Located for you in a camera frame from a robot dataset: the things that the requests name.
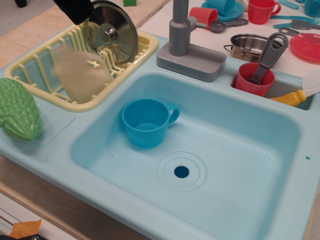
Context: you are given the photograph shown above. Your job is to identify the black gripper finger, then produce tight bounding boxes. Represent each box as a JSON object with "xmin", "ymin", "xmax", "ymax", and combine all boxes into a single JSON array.
[{"xmin": 53, "ymin": 0, "xmax": 94, "ymax": 25}]

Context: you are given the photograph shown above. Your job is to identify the cream detergent bottle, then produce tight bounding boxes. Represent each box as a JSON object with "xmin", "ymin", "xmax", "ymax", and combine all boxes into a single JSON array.
[{"xmin": 52, "ymin": 47, "xmax": 114, "ymax": 104}]

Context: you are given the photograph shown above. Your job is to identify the yellow drying rack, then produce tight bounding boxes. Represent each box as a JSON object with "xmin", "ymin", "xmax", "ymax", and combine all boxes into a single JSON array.
[{"xmin": 4, "ymin": 25, "xmax": 159, "ymax": 112}]

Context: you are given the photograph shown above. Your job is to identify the blue cup in sink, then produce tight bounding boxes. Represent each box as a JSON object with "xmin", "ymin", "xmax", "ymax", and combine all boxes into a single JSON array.
[{"xmin": 121, "ymin": 98, "xmax": 180, "ymax": 148}]

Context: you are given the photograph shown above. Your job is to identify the light blue toy sink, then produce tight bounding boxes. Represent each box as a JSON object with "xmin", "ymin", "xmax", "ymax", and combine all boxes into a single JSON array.
[{"xmin": 0, "ymin": 54, "xmax": 320, "ymax": 240}]

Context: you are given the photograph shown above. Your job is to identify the steel pot lid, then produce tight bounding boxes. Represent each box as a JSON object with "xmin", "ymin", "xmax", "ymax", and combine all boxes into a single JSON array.
[{"xmin": 82, "ymin": 0, "xmax": 139, "ymax": 67}]

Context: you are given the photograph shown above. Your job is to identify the green block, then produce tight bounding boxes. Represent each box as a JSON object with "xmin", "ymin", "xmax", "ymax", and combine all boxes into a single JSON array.
[{"xmin": 123, "ymin": 0, "xmax": 137, "ymax": 7}]

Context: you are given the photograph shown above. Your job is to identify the black wheel top left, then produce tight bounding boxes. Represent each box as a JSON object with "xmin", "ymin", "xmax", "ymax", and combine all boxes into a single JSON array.
[{"xmin": 14, "ymin": 0, "xmax": 27, "ymax": 8}]

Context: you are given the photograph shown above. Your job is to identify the grey toy faucet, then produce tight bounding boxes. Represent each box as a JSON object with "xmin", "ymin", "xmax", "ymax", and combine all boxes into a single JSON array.
[{"xmin": 156, "ymin": 0, "xmax": 227, "ymax": 82}]

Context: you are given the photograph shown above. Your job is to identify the green bitter gourd toy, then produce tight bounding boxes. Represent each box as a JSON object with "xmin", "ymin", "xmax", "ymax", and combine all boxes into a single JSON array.
[{"xmin": 0, "ymin": 78, "xmax": 42, "ymax": 140}]

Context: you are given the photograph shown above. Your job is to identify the red cup lying sideways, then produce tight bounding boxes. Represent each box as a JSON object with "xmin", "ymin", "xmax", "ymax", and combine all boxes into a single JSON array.
[{"xmin": 189, "ymin": 7, "xmax": 218, "ymax": 29}]

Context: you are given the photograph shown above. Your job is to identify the grey measuring spoon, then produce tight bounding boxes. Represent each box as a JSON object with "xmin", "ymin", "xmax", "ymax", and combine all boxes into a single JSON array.
[{"xmin": 209, "ymin": 18, "xmax": 249, "ymax": 33}]

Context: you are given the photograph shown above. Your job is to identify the blue cup on plate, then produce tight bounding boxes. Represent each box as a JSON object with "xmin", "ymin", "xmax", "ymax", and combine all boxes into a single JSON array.
[{"xmin": 206, "ymin": 0, "xmax": 236, "ymax": 16}]

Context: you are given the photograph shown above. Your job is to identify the blue plate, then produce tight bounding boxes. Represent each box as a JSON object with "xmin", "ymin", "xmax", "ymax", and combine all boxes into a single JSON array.
[{"xmin": 201, "ymin": 0, "xmax": 244, "ymax": 22}]

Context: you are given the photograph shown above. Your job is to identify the small steel pot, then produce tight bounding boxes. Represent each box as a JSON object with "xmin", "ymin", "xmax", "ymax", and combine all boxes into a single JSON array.
[{"xmin": 223, "ymin": 33, "xmax": 269, "ymax": 63}]

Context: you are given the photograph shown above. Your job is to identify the red cup in holder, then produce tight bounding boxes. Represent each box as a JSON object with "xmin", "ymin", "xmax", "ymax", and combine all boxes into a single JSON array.
[{"xmin": 234, "ymin": 62, "xmax": 275, "ymax": 97}]

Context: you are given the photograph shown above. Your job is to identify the red mug on table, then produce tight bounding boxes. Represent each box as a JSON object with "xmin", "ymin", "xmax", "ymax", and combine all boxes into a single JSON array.
[{"xmin": 248, "ymin": 0, "xmax": 282, "ymax": 25}]

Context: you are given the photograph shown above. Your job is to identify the grey spatula in cup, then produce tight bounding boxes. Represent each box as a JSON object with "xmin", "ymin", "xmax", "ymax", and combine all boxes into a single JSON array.
[{"xmin": 246, "ymin": 32, "xmax": 289, "ymax": 86}]

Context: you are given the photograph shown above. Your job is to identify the teal utensil top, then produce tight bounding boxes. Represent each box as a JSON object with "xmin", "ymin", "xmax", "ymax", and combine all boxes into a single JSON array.
[{"xmin": 278, "ymin": 0, "xmax": 300, "ymax": 10}]

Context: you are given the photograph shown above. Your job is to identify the grey slotted spatula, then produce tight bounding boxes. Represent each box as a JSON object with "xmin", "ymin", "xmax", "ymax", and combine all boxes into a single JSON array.
[{"xmin": 279, "ymin": 19, "xmax": 320, "ymax": 36}]

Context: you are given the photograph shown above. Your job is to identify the orange paper piece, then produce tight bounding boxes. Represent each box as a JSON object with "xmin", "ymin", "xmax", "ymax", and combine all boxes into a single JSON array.
[{"xmin": 9, "ymin": 219, "xmax": 42, "ymax": 240}]

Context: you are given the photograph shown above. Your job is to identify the red plate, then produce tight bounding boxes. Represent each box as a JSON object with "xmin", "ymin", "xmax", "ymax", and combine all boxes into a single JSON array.
[{"xmin": 289, "ymin": 33, "xmax": 320, "ymax": 64}]

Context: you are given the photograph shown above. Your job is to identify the blue cup top right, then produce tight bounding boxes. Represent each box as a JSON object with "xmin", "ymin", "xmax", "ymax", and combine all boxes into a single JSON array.
[{"xmin": 304, "ymin": 0, "xmax": 320, "ymax": 17}]

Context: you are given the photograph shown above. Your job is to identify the teal fork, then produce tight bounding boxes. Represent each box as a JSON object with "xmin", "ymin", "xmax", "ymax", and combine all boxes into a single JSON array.
[{"xmin": 270, "ymin": 14, "xmax": 320, "ymax": 30}]

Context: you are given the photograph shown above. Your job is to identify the white utensil at edge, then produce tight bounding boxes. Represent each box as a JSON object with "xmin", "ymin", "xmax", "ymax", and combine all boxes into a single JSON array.
[{"xmin": 301, "ymin": 70, "xmax": 320, "ymax": 98}]

